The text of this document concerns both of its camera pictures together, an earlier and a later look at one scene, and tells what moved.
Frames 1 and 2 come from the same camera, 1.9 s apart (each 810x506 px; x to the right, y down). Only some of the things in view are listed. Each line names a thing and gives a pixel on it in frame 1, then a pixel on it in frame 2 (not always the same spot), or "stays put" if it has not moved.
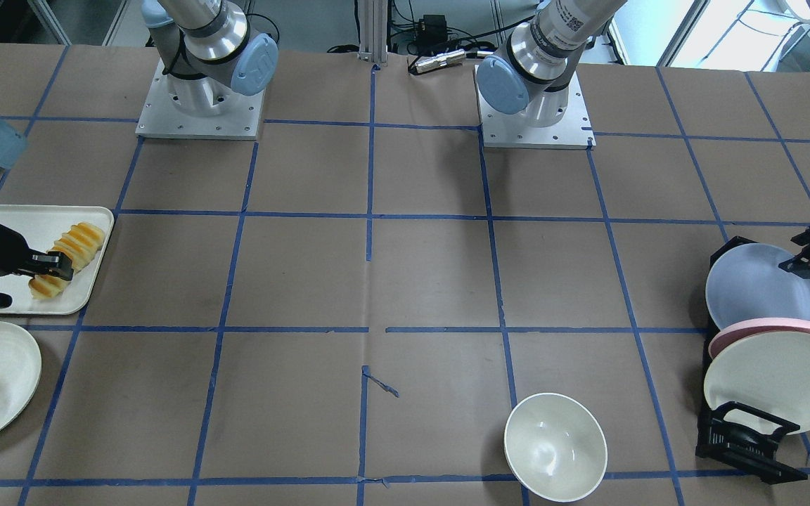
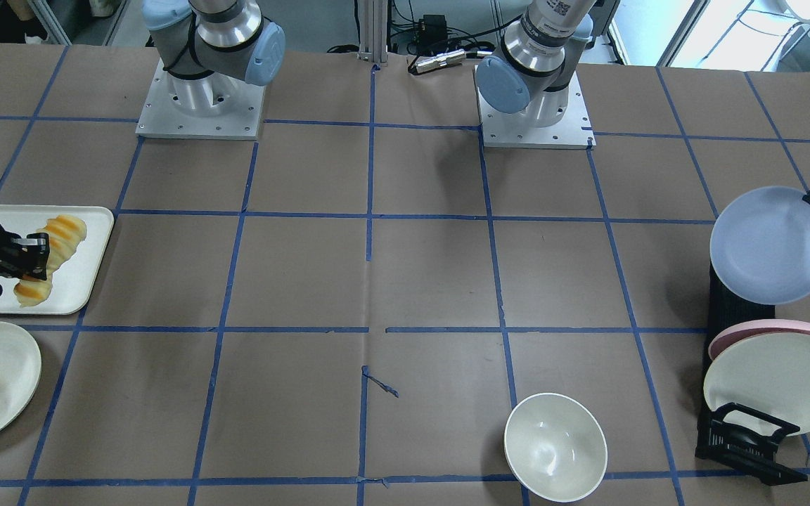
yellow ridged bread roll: x=80 y=242 to x=65 y=231
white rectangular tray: x=41 y=226 stays put
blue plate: x=746 y=282 to x=770 y=246
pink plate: x=733 y=332 stays put
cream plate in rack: x=801 y=378 stays put
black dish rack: x=735 y=436 stays put
